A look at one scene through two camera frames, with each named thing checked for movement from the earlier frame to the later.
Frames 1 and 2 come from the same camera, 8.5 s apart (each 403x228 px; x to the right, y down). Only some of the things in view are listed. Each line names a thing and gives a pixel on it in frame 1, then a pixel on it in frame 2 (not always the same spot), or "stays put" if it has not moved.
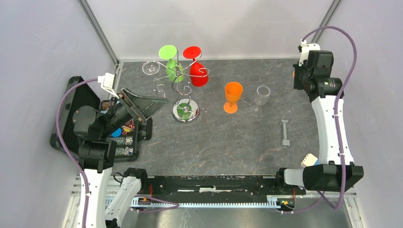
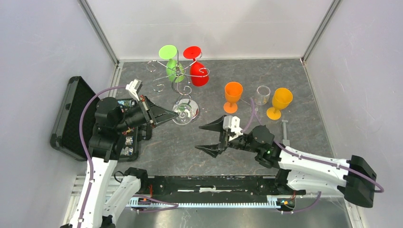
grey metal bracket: (285, 142) stays put
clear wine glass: (150, 67) -> (187, 111)
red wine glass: (198, 73) stays put
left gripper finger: (142, 107) -> (158, 114)
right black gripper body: (302, 73) -> (241, 142)
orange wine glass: (233, 92) stays put
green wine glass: (175, 71) stays put
